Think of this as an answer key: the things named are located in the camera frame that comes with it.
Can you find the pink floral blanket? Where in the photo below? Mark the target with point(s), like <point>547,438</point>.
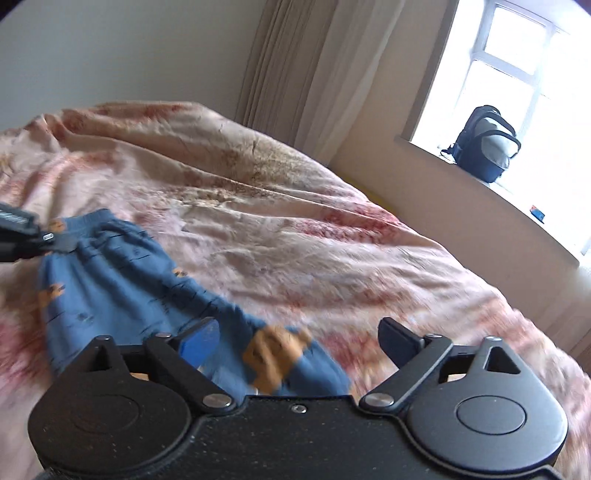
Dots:
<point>286,240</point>

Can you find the blue patterned pants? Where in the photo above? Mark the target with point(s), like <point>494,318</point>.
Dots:
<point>120,286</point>

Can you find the beige curtain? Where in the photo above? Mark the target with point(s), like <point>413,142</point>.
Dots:
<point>318,74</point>

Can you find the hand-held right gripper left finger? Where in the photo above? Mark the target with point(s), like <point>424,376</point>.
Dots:
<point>201,344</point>

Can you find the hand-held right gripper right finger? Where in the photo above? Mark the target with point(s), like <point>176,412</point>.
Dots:
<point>398,342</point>

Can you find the white windowsill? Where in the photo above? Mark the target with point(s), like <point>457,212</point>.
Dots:
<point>498,194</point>

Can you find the small blue box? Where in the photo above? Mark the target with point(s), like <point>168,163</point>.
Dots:
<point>538,212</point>

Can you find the white framed window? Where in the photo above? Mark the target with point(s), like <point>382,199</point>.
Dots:
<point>517,106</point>

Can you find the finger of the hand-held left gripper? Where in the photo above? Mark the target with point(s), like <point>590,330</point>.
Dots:
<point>57,241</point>

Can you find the dark blue backpack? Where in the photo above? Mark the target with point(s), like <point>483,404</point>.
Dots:
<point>487,143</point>

